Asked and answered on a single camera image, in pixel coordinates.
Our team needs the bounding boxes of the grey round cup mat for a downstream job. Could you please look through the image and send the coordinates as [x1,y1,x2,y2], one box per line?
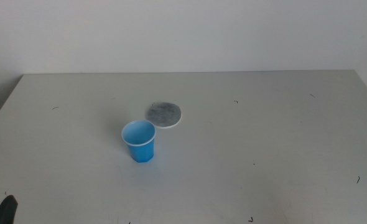
[144,101,182,129]

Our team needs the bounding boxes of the blue plastic cup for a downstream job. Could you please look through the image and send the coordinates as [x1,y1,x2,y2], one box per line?
[121,119,157,164]

